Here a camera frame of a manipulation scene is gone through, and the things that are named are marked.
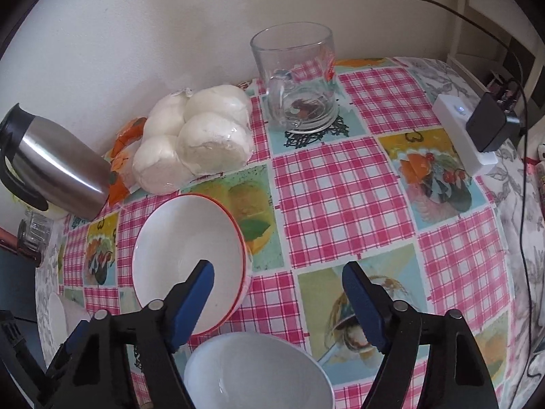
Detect orange snack packet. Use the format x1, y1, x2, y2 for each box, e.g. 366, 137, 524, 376
106, 117, 147, 205

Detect stainless steel thermos kettle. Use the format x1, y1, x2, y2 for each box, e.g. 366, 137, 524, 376
0, 103, 112, 221

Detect red-rimmed strawberry bowl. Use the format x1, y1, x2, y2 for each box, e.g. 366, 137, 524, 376
132, 194, 255, 336

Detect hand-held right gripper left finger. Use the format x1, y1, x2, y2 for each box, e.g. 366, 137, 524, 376
37, 260, 215, 409

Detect pink board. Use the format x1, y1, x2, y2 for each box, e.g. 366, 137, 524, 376
0, 227, 20, 251

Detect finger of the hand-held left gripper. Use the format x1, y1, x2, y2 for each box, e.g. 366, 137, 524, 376
0, 310, 47, 393
46, 320, 91, 378

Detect clear glass tumbler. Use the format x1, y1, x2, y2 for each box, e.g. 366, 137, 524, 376
18, 209, 57, 250

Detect bag of steamed buns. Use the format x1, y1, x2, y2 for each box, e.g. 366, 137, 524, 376
132, 84, 257, 194

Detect dark blue cabinet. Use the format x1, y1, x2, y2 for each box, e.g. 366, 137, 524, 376
0, 247, 39, 320

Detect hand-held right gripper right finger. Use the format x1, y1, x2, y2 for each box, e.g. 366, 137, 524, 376
342, 261, 499, 409

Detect black power adapter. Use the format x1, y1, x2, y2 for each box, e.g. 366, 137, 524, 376
465, 86, 524, 153

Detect white rack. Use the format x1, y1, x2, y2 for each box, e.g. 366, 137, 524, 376
447, 0, 539, 94

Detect clear glass mug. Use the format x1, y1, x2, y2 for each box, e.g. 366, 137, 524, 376
250, 23, 340, 134

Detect white power strip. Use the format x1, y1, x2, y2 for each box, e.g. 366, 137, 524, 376
433, 94, 499, 177

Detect strawberry print bowl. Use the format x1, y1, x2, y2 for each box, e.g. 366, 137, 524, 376
183, 332, 336, 409

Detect pink plaid printed tablecloth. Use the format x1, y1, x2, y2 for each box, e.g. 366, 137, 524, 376
57, 56, 512, 409

